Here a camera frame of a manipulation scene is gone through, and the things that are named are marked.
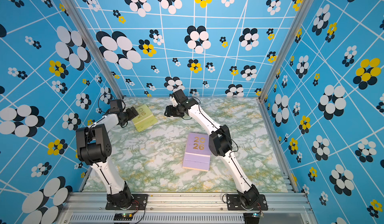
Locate pink calendar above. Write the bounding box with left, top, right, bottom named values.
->
left=182, top=166, right=209, bottom=172

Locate aluminium corner post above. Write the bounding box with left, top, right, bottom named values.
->
left=60, top=0, right=124, bottom=99
left=260, top=0, right=314, bottom=103

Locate right green circuit board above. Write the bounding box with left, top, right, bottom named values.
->
left=243, top=213, right=263, bottom=224

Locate green circuit board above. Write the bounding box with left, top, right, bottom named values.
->
left=243, top=213, right=263, bottom=224
left=114, top=213, right=134, bottom=221

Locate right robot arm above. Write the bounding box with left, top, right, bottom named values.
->
left=165, top=89, right=263, bottom=210

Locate purple calendar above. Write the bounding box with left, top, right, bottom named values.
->
left=182, top=132, right=211, bottom=168

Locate green desk calendar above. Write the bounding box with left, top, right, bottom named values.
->
left=132, top=104, right=158, bottom=132

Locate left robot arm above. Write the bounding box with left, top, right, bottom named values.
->
left=76, top=99, right=139, bottom=210

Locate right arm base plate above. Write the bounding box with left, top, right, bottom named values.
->
left=222, top=194, right=269, bottom=212

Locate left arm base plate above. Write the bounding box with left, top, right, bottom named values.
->
left=105, top=194, right=149, bottom=211

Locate left aluminium corner post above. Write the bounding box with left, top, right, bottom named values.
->
left=60, top=0, right=124, bottom=99

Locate right aluminium corner post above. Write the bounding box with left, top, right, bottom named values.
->
left=260, top=0, right=314, bottom=103

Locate left green circuit board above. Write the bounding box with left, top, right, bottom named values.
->
left=114, top=213, right=134, bottom=221

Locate aluminium front rail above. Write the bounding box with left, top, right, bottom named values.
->
left=57, top=192, right=318, bottom=224

